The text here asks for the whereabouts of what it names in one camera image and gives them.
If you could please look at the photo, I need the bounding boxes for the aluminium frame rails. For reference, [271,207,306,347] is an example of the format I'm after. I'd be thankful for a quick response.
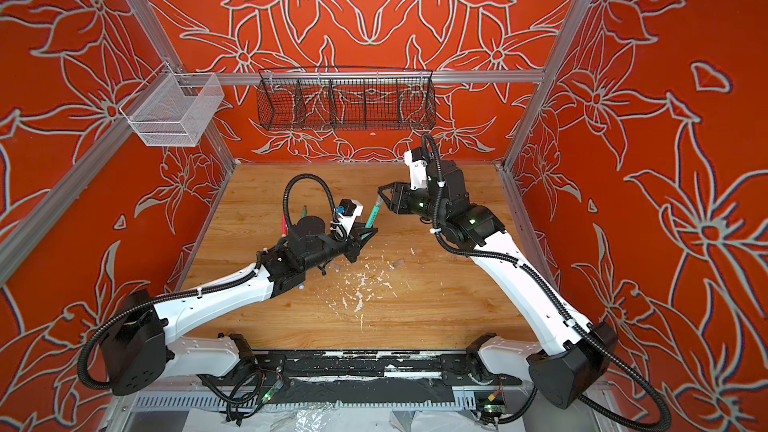
[0,0,601,385]

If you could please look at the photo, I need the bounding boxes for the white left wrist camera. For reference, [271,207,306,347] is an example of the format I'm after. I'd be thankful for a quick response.
[331,199,364,241]

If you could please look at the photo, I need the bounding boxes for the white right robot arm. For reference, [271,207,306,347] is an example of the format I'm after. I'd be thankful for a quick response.
[378,156,618,409]

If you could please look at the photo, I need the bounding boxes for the black wire basket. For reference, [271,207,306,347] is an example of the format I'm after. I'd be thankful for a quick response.
[256,67,437,132]

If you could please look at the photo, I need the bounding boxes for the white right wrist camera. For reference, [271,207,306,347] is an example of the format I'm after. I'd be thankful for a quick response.
[403,148,428,190]

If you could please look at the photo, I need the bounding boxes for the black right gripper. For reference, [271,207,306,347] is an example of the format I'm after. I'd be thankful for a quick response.
[375,178,451,224]

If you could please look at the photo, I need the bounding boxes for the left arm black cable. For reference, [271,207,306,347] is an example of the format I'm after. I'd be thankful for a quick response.
[76,173,338,391]

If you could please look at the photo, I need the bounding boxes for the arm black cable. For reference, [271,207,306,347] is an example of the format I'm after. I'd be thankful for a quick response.
[76,173,338,391]
[419,131,673,431]

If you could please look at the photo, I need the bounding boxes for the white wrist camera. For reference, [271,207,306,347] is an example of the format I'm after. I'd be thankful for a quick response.
[331,199,364,241]
[403,148,428,190]

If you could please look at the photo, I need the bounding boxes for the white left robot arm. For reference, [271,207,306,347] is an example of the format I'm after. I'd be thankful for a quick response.
[78,217,378,396]

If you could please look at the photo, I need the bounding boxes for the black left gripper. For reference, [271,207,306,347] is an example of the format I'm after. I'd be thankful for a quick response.
[303,220,376,272]

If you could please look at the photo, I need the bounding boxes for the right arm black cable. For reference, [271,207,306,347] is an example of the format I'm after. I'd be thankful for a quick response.
[419,131,673,431]

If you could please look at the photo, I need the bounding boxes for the clear plastic bin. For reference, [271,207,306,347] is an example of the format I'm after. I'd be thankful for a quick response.
[120,72,224,147]

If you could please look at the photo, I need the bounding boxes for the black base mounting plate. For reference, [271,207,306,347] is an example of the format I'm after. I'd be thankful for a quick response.
[204,349,522,387]

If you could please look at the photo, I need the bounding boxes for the red pen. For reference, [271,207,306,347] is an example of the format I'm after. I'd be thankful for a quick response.
[281,212,288,237]

